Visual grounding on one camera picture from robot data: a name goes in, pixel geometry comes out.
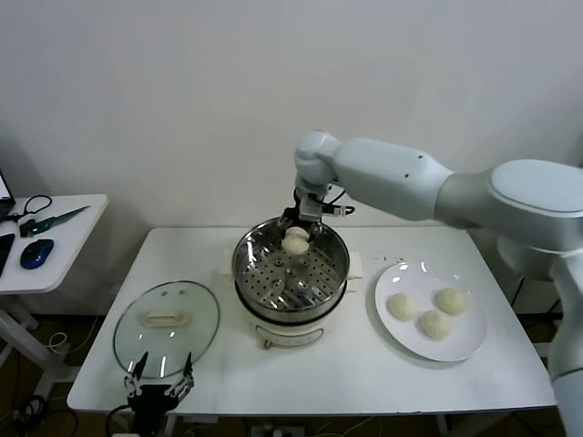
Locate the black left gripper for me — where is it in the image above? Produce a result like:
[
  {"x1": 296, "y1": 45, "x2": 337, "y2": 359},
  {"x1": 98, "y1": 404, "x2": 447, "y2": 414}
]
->
[{"x1": 122, "y1": 350, "x2": 198, "y2": 437}]

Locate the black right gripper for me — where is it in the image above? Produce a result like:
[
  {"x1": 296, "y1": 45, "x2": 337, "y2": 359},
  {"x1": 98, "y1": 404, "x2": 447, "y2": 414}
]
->
[{"x1": 277, "y1": 204, "x2": 323, "y2": 246}]

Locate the white steamed baozi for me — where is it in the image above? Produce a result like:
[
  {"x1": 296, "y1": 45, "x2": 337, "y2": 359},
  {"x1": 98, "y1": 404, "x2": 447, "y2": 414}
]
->
[
  {"x1": 281, "y1": 226, "x2": 311, "y2": 256},
  {"x1": 417, "y1": 310, "x2": 453, "y2": 341},
  {"x1": 386, "y1": 292, "x2": 419, "y2": 321},
  {"x1": 434, "y1": 287, "x2": 469, "y2": 317}
]

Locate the glass lid with cream handle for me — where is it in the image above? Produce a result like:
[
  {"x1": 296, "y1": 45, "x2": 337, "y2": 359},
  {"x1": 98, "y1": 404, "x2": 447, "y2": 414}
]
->
[{"x1": 112, "y1": 279, "x2": 221, "y2": 379}]

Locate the perforated steel steamer basket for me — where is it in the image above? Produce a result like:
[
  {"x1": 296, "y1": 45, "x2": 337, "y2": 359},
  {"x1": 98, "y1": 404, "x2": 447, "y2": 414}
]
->
[{"x1": 231, "y1": 217, "x2": 352, "y2": 322}]

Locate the cream electric cooker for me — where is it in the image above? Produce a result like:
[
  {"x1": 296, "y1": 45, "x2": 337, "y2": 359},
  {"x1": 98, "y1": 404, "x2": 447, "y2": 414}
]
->
[{"x1": 220, "y1": 248, "x2": 365, "y2": 351}]

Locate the grey power strip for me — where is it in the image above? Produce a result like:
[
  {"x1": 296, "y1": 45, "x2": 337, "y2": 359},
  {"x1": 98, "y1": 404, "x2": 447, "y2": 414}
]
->
[{"x1": 248, "y1": 425, "x2": 306, "y2": 437}]

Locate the white side table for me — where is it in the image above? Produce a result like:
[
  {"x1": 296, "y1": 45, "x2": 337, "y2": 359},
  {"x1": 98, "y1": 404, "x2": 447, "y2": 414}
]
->
[{"x1": 0, "y1": 194, "x2": 109, "y2": 397}]

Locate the white round plate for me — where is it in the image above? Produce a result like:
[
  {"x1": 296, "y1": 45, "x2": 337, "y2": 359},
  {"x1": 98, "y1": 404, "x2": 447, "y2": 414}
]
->
[{"x1": 373, "y1": 259, "x2": 489, "y2": 363}]

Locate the blue computer mouse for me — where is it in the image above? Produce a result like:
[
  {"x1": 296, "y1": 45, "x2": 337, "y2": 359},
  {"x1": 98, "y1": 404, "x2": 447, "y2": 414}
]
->
[{"x1": 19, "y1": 238, "x2": 55, "y2": 269}]

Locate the black phone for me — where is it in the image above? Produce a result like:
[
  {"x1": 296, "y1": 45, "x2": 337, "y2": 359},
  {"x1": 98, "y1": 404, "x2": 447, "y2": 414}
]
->
[{"x1": 0, "y1": 232, "x2": 16, "y2": 278}]

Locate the black laptop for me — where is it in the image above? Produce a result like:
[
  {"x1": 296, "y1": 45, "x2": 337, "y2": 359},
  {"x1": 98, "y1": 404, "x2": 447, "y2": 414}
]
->
[{"x1": 0, "y1": 168, "x2": 16, "y2": 219}]

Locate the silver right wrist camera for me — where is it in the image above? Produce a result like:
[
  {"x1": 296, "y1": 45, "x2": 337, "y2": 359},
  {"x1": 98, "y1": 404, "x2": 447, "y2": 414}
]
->
[{"x1": 299, "y1": 194, "x2": 323, "y2": 222}]

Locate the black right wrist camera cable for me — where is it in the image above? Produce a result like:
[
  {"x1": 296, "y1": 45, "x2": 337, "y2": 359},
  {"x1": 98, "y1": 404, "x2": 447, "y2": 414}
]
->
[{"x1": 321, "y1": 184, "x2": 355, "y2": 218}]

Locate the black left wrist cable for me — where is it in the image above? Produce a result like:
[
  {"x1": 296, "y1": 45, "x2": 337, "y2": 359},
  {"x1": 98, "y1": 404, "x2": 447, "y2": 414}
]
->
[{"x1": 107, "y1": 402, "x2": 133, "y2": 437}]

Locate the white floor cable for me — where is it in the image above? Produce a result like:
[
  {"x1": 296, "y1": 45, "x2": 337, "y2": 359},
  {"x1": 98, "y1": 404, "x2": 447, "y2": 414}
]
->
[{"x1": 46, "y1": 313, "x2": 107, "y2": 355}]

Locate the black floor cable bundle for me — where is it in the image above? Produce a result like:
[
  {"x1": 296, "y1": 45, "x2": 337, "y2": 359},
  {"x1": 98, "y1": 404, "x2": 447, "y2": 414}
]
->
[{"x1": 11, "y1": 393, "x2": 69, "y2": 427}]

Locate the green handled blade tool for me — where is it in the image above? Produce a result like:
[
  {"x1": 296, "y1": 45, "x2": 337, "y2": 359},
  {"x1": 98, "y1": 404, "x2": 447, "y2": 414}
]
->
[{"x1": 20, "y1": 205, "x2": 92, "y2": 238}]

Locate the black looped cable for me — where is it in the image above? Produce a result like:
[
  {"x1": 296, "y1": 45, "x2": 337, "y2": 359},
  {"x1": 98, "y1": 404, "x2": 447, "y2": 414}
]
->
[{"x1": 0, "y1": 195, "x2": 52, "y2": 224}]

